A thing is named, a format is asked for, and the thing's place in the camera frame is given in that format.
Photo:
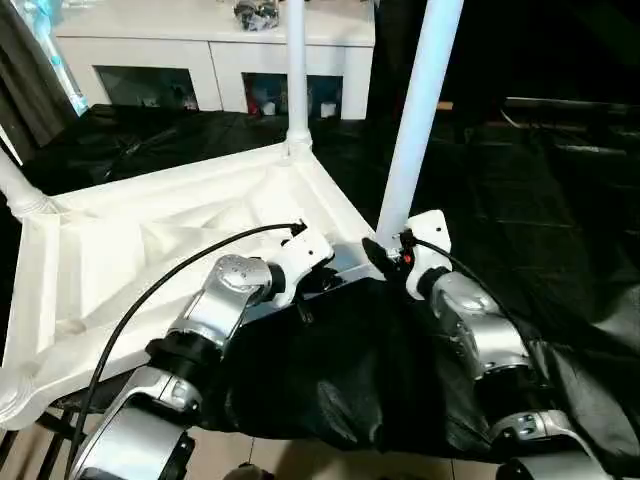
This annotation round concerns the white plastic table leg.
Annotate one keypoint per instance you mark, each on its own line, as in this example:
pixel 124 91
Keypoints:
pixel 420 125
pixel 297 75
pixel 12 400
pixel 20 190

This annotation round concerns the white plastic table top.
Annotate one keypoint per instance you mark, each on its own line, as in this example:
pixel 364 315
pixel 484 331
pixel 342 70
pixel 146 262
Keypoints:
pixel 125 225

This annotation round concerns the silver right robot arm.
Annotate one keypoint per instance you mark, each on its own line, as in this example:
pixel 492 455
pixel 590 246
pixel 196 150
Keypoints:
pixel 480 325

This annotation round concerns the black mat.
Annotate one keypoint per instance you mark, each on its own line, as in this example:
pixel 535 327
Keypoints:
pixel 350 380

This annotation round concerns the black box with beige label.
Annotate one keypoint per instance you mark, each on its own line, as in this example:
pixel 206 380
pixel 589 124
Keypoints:
pixel 480 50

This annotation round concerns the black television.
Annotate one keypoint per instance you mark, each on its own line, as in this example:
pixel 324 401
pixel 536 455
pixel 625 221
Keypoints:
pixel 575 105

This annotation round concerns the clear bag on cabinet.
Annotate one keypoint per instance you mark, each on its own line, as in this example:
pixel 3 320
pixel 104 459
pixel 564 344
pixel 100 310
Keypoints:
pixel 257 15

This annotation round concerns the white cabinet with glass doors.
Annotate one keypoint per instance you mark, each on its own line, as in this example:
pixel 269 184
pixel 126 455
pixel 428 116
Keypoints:
pixel 175 50

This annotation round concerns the blue white package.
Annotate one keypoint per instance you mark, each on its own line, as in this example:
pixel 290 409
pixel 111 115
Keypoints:
pixel 67 75

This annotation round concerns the grey curtain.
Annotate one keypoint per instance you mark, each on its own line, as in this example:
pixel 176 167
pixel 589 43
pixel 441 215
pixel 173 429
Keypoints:
pixel 25 75

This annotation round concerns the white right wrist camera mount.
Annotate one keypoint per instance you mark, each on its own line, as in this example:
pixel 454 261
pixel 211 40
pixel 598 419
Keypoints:
pixel 427 235

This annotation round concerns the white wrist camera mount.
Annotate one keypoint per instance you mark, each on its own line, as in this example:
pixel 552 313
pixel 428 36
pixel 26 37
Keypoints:
pixel 305 250
pixel 427 235

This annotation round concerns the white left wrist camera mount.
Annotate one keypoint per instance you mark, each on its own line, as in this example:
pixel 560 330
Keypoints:
pixel 305 250

